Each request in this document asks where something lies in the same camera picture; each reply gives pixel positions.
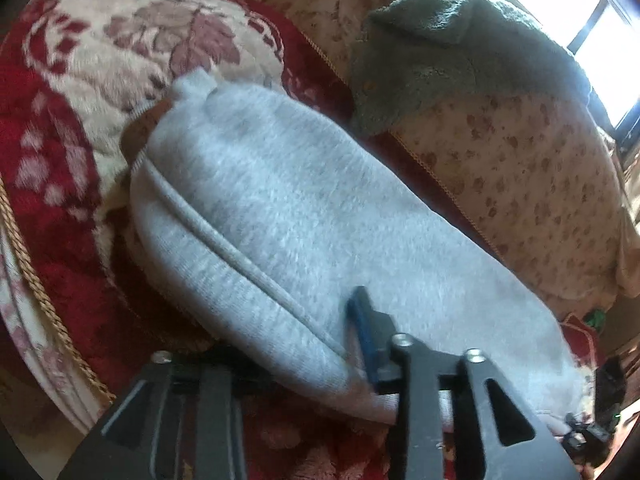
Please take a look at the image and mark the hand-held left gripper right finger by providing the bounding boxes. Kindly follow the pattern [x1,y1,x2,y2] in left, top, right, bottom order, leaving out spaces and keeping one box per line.
[349,287,581,480]

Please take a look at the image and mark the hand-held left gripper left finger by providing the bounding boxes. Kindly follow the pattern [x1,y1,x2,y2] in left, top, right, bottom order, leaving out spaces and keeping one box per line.
[57,351,247,480]

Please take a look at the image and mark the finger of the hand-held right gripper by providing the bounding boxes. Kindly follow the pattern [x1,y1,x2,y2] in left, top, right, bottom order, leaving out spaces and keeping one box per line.
[564,412,612,461]

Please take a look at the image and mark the grey sweat pants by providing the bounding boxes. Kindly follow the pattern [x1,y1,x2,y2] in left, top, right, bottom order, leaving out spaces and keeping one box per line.
[120,71,586,426]

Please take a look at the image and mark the beige floral cushion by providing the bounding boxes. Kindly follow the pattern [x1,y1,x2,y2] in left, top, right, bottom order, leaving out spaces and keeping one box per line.
[235,0,636,318]

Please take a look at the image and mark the grey-green fleece towel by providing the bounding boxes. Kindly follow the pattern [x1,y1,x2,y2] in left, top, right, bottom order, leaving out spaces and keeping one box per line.
[347,0,593,137]

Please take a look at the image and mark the red floral blanket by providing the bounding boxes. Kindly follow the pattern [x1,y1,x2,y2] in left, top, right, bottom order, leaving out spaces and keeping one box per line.
[0,0,601,480]

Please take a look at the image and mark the window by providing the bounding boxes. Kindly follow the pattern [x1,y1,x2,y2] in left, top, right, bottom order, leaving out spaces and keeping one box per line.
[465,0,640,136]

